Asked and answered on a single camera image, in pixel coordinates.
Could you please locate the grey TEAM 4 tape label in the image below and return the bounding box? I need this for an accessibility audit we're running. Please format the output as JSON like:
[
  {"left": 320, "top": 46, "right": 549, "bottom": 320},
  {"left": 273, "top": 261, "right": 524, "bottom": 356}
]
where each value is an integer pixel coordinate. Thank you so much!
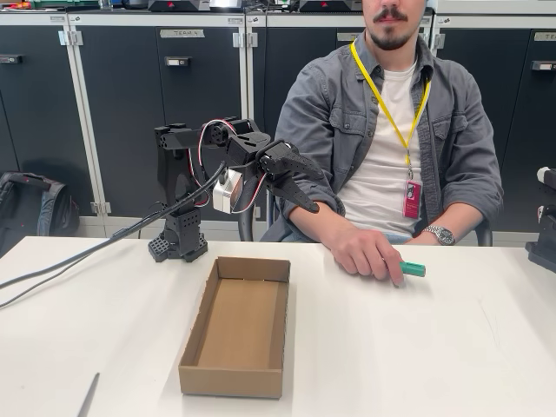
[{"left": 159, "top": 29, "right": 206, "bottom": 39}]

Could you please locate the silver wristwatch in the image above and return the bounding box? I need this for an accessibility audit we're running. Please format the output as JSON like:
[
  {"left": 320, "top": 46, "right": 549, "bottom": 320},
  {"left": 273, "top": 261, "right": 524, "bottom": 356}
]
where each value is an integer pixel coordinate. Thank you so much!
[{"left": 421, "top": 224, "right": 457, "bottom": 247}]

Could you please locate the yellow lanyard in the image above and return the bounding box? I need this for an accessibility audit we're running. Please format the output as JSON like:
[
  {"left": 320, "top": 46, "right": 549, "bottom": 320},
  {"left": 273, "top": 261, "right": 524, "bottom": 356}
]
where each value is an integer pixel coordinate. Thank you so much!
[{"left": 349, "top": 39, "right": 432, "bottom": 179}]

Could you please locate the man in grey shirt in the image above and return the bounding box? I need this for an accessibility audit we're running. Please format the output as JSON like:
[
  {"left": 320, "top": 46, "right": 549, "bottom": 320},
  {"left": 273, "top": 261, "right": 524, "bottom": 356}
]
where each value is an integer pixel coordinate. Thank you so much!
[{"left": 260, "top": 0, "right": 505, "bottom": 245}]

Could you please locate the thick black camera cable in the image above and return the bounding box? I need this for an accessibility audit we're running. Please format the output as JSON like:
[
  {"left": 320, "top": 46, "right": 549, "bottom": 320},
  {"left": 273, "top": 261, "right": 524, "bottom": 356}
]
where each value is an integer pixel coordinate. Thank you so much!
[{"left": 0, "top": 161, "right": 228, "bottom": 291}]

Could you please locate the green box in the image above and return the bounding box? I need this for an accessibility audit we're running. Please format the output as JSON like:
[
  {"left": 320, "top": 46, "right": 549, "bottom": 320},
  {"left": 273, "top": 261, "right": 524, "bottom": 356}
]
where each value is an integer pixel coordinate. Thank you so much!
[{"left": 32, "top": 0, "right": 101, "bottom": 10}]

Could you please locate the green marker pen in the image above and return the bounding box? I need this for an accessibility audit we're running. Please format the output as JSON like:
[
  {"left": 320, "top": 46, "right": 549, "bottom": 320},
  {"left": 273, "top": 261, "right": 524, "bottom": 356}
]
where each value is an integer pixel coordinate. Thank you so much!
[{"left": 398, "top": 260, "right": 427, "bottom": 278}]

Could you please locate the open brown cardboard box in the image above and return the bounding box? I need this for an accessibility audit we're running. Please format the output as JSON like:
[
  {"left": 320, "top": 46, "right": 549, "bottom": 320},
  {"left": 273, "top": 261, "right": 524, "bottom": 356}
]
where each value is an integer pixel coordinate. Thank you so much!
[{"left": 177, "top": 255, "right": 291, "bottom": 400}]

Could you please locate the grey flat stick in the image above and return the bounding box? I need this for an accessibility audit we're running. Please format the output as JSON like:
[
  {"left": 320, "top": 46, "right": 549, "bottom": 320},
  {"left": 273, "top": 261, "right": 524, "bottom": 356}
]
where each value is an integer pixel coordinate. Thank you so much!
[{"left": 76, "top": 372, "right": 101, "bottom": 417}]

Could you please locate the red ID badge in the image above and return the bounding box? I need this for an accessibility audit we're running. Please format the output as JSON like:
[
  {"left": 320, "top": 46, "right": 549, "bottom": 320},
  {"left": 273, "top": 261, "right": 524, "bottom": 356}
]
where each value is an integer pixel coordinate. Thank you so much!
[{"left": 401, "top": 178, "right": 424, "bottom": 218}]

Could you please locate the person's right forearm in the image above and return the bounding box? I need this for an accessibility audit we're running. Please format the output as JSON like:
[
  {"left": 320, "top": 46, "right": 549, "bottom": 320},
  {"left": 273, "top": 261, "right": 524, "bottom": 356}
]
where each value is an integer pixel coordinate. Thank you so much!
[{"left": 277, "top": 186, "right": 361, "bottom": 253}]

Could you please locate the silver white wrist camera box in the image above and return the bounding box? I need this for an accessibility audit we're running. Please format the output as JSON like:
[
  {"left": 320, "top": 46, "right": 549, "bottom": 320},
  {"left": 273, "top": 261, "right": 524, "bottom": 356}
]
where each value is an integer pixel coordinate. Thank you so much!
[{"left": 212, "top": 168, "right": 243, "bottom": 215}]

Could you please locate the person's left forearm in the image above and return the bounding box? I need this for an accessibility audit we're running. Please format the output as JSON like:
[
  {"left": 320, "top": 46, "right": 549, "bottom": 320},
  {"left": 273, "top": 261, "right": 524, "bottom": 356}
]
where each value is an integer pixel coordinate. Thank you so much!
[{"left": 423, "top": 182, "right": 505, "bottom": 247}]

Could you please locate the black device with red logo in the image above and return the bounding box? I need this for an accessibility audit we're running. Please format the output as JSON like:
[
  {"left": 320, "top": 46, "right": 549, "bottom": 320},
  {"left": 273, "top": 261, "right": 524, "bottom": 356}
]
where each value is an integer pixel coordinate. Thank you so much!
[
  {"left": 148, "top": 0, "right": 212, "bottom": 13},
  {"left": 299, "top": 0, "right": 365, "bottom": 13}
]

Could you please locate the person's right hand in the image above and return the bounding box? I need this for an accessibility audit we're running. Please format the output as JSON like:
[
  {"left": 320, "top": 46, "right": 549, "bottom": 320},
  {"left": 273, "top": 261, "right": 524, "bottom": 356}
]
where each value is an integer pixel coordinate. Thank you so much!
[{"left": 328, "top": 228, "right": 407, "bottom": 289}]

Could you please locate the thin black base cable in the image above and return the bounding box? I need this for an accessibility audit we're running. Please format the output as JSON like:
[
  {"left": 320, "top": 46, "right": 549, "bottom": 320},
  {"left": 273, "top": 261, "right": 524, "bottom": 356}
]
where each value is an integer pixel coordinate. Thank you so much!
[{"left": 0, "top": 202, "right": 170, "bottom": 309}]

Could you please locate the dark grey metal cabinet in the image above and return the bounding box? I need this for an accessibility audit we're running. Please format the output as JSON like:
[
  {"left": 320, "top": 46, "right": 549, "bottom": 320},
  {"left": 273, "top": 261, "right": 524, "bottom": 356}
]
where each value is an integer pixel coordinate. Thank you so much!
[
  {"left": 0, "top": 11, "right": 73, "bottom": 238},
  {"left": 245, "top": 11, "right": 435, "bottom": 238},
  {"left": 67, "top": 11, "right": 248, "bottom": 238},
  {"left": 432, "top": 11, "right": 556, "bottom": 235}
]

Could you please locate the black backpack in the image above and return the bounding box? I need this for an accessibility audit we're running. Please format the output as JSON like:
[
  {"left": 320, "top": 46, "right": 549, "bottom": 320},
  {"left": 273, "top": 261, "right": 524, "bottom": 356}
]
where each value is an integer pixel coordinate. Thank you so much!
[{"left": 0, "top": 171, "right": 82, "bottom": 257}]

